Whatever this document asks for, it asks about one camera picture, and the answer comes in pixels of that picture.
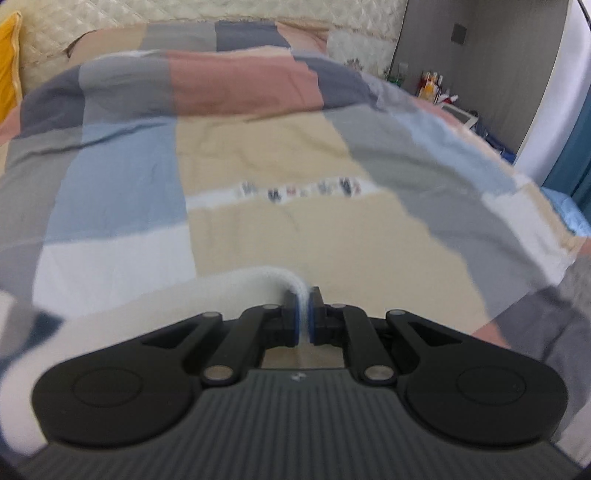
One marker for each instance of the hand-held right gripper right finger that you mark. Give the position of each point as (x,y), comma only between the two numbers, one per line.
(316,321)

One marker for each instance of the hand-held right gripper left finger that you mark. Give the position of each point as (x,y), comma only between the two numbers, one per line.
(291,321)

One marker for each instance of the white and blue sweater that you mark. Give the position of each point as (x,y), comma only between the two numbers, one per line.
(258,278)

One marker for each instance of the patchwork quilt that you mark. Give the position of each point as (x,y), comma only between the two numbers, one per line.
(258,138)

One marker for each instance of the white tablet device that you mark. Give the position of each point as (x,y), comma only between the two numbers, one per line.
(459,115)

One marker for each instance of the blue tray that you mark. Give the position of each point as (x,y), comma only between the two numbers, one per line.
(496,141)

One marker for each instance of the green bottle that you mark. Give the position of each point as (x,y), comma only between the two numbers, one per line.
(393,76)

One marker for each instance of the row of cosmetic bottles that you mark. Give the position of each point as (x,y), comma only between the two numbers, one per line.
(431,87)

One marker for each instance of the cream floral cloth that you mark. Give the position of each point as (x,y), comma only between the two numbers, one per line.
(360,50)

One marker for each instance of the blue covered chair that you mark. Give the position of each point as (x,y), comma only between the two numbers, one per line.
(570,212)

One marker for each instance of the patchwork pillow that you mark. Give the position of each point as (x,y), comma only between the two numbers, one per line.
(184,34)

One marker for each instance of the blue curtain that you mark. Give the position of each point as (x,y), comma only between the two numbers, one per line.
(575,152)

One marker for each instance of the cream quilted headboard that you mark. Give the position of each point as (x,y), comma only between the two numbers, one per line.
(138,11)

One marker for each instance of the yellow crown pillow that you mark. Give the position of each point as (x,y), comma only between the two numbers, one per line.
(8,69)

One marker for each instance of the dark wall switch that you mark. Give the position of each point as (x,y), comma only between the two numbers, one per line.
(459,33)

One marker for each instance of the grey wall cabinet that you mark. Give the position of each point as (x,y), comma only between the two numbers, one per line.
(503,55)

